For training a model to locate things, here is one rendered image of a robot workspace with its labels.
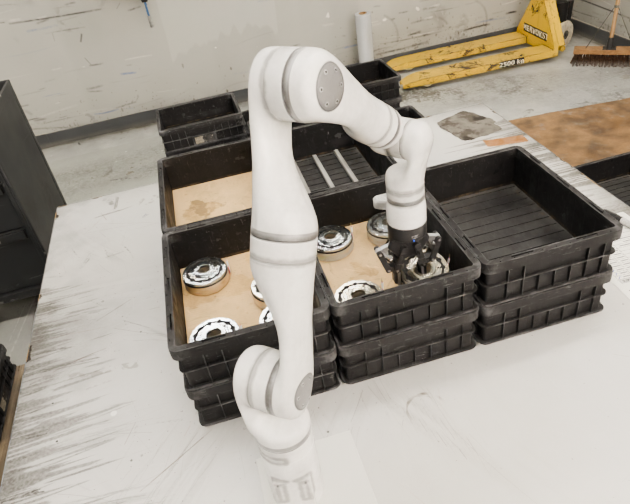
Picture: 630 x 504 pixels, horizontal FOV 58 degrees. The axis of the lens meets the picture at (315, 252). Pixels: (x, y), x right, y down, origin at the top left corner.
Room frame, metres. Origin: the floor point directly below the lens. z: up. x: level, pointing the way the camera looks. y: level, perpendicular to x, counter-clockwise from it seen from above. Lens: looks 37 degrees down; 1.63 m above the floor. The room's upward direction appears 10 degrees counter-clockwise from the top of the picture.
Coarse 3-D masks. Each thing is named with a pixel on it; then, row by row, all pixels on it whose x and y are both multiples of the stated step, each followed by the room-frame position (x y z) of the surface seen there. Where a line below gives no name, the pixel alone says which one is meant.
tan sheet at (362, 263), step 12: (348, 228) 1.16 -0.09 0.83; (360, 228) 1.15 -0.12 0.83; (360, 240) 1.10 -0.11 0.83; (360, 252) 1.05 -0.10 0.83; (372, 252) 1.04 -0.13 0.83; (324, 264) 1.03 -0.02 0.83; (336, 264) 1.02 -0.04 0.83; (348, 264) 1.02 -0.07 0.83; (360, 264) 1.01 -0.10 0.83; (372, 264) 1.00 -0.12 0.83; (336, 276) 0.98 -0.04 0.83; (348, 276) 0.97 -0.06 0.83; (360, 276) 0.97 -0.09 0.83; (372, 276) 0.96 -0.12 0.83; (384, 276) 0.95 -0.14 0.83; (336, 288) 0.94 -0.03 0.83; (384, 288) 0.91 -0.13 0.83
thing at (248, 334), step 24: (240, 216) 1.13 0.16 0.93; (168, 240) 1.09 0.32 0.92; (168, 264) 0.99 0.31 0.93; (168, 288) 0.93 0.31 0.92; (168, 312) 0.83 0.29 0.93; (312, 312) 0.77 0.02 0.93; (168, 336) 0.77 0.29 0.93; (216, 336) 0.75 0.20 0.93; (240, 336) 0.74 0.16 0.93; (264, 336) 0.75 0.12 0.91
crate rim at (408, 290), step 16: (336, 192) 1.17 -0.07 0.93; (432, 208) 1.03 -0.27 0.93; (448, 224) 0.97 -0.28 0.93; (320, 272) 0.88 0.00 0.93; (448, 272) 0.82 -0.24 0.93; (464, 272) 0.81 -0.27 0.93; (480, 272) 0.82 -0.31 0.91; (400, 288) 0.79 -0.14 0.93; (416, 288) 0.79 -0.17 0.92; (432, 288) 0.80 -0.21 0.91; (336, 304) 0.78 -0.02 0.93; (352, 304) 0.77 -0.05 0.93; (368, 304) 0.78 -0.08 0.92; (384, 304) 0.78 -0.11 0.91
